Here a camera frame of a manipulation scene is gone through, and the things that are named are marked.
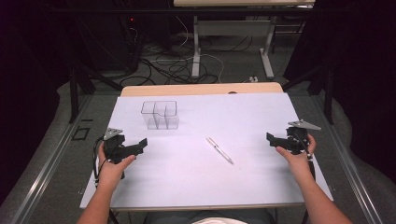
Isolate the tangle of black floor cables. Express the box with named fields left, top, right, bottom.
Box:
left=120, top=33, right=254, bottom=87

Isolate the black metal stand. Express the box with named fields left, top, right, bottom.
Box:
left=281, top=60, right=336, bottom=126
left=68, top=18, right=123, bottom=124

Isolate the white-legged desk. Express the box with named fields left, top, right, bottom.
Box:
left=173, top=0, right=316, bottom=80

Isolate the person's right hand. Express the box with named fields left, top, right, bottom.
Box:
left=275, top=134, right=318, bottom=178

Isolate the person's left hand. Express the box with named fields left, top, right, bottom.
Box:
left=97, top=144, right=137, bottom=188

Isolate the clear plastic pen holder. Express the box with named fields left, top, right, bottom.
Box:
left=140, top=100, right=180, bottom=131

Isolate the metal floor rail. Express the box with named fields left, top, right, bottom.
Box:
left=11, top=92, right=94, bottom=224
left=313, top=92, right=385, bottom=224

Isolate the person's dark clothing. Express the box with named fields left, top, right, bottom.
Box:
left=142, top=208, right=276, bottom=224

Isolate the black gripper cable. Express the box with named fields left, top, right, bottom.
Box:
left=305, top=148, right=318, bottom=182
left=92, top=135, right=108, bottom=189

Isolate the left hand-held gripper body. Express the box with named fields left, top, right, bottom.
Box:
left=102, top=127, right=135, bottom=165

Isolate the dark computer tower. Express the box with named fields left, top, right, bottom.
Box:
left=88, top=12, right=142, bottom=73

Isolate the white table cover sheet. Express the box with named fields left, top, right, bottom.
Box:
left=79, top=92, right=334, bottom=210

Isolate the silver pen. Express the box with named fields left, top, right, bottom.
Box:
left=205, top=136, right=234, bottom=165

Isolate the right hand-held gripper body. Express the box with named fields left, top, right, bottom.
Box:
left=282, top=119, right=322, bottom=156

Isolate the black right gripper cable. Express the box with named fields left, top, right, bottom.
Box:
left=305, top=148, right=318, bottom=182

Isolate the light wooden table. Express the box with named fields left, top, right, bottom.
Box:
left=120, top=82, right=284, bottom=98

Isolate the white floor cable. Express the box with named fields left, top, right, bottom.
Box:
left=174, top=15, right=226, bottom=84

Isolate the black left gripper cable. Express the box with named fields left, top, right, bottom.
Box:
left=92, top=135, right=108, bottom=189

